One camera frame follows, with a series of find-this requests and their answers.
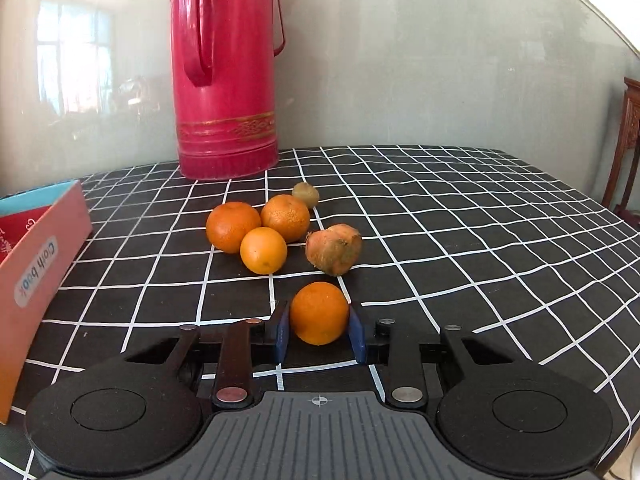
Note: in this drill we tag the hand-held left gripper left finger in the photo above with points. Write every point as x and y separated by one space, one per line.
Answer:
282 335

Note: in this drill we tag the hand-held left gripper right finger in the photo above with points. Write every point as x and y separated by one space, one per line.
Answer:
358 334

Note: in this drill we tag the orange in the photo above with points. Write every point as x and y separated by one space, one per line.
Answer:
263 250
319 313
232 226
287 217

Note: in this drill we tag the brown dried pomegranate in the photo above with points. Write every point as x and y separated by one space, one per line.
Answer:
334 250

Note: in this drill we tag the black white checkered tablecloth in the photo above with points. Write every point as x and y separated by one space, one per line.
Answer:
450 240

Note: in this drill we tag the kiwi fruit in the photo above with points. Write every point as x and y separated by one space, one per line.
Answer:
305 194

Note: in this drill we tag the pink cardboard box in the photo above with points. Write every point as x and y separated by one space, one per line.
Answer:
40 280

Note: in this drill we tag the red thermos flask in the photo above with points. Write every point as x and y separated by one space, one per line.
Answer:
224 70

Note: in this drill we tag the wooden chair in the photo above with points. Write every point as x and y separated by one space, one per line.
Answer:
625 150

